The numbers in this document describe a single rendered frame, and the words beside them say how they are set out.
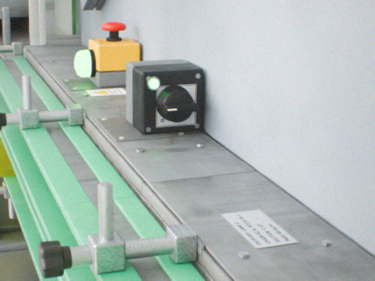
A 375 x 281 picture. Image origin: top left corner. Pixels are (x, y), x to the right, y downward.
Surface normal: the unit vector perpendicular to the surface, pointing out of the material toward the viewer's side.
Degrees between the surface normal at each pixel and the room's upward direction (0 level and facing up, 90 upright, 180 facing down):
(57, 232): 90
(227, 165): 90
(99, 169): 90
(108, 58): 90
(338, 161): 0
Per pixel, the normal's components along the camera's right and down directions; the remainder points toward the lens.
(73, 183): 0.01, -0.96
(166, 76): 0.33, 0.27
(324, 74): -0.95, 0.07
